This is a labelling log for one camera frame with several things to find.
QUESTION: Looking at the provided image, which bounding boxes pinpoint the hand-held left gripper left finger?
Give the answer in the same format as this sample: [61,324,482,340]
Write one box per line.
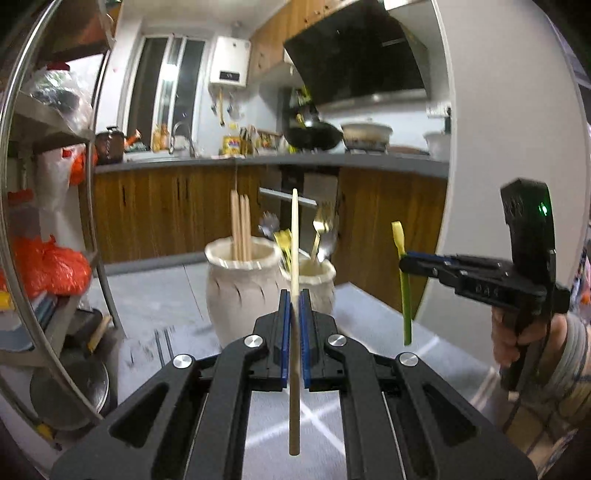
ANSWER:
[48,290,293,480]

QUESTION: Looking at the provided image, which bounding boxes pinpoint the built-in oven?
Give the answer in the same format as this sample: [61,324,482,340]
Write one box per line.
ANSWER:
[259,166,342,232]

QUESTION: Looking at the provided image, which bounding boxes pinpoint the curved metal rail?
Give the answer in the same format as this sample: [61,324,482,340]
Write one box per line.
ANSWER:
[0,0,105,423]

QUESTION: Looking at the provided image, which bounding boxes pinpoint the person's right forearm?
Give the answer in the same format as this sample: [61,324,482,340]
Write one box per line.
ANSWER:
[522,314,591,425]

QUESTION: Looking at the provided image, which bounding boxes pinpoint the small orange plastic bag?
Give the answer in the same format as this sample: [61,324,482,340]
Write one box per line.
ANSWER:
[67,145,99,185]

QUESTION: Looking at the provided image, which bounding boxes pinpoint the kitchen window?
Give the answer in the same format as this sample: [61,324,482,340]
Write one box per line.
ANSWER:
[126,34,207,140]

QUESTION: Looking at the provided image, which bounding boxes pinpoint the floral ceramic utensil holder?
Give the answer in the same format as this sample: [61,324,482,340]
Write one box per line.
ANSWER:
[204,235,338,347]

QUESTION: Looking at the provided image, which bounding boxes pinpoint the round metal pan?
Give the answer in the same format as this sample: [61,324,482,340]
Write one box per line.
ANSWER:
[30,360,110,431]

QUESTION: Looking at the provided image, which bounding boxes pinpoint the white water heater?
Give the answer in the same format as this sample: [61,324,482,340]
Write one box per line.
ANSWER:
[209,36,251,89]

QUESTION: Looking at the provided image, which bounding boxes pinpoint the grey woven tablecloth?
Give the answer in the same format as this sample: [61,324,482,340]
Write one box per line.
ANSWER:
[92,263,509,480]

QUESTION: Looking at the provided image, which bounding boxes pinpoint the metal shelf rack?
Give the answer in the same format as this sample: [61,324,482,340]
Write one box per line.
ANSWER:
[0,0,125,444]

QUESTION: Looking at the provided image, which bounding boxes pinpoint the white plastic bag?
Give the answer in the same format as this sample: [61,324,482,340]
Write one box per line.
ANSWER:
[34,148,75,210]

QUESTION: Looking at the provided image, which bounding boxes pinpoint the green handled yellow plastic spoon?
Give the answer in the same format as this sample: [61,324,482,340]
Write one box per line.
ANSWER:
[391,221,413,346]

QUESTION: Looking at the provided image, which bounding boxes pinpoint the brown wooden chopstick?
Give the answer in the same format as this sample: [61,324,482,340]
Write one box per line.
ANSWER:
[244,194,253,262]

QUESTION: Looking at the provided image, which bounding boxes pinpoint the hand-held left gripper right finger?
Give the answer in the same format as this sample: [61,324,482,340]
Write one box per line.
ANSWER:
[298,289,539,480]

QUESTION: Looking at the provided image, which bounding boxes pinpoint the wooden base cabinets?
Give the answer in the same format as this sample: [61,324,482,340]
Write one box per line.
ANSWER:
[78,166,448,319]

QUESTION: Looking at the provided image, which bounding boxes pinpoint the person's right hand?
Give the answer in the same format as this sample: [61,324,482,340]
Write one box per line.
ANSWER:
[492,307,568,371]

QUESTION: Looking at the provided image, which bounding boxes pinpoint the large orange plastic bag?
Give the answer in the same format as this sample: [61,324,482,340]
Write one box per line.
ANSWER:
[0,235,92,301]

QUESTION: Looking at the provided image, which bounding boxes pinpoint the white pot with lid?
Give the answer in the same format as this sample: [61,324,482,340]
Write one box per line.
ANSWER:
[341,121,394,151]

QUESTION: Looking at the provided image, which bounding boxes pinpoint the black wok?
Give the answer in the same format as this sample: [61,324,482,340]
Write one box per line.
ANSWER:
[283,117,345,152]

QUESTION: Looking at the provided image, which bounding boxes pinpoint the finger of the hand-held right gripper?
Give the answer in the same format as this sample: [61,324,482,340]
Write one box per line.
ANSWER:
[398,256,455,283]
[405,251,460,267]

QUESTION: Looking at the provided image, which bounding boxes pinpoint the wooden wall cabinets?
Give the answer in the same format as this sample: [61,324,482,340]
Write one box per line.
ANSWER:
[248,0,370,86]

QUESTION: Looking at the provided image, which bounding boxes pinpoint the metal faucet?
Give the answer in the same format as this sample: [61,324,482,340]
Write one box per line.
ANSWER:
[169,121,197,157]

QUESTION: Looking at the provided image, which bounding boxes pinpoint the yellow plastic fork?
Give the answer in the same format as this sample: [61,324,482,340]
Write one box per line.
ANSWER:
[273,230,293,273]

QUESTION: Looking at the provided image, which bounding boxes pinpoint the grey kitchen countertop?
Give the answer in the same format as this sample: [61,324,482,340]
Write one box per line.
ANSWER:
[95,154,451,179]

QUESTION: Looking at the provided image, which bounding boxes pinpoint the gold fork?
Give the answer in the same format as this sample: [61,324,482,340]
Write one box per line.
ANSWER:
[310,203,334,264]

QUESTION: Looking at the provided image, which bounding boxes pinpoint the black range hood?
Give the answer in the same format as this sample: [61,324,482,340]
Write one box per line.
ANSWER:
[283,0,428,108]

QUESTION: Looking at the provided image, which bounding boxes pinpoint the metal spoon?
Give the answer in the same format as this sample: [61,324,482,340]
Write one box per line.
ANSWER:
[259,211,280,241]

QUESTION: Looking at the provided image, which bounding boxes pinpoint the pale wooden chopstick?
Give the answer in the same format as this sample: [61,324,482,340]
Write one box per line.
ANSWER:
[289,188,302,457]

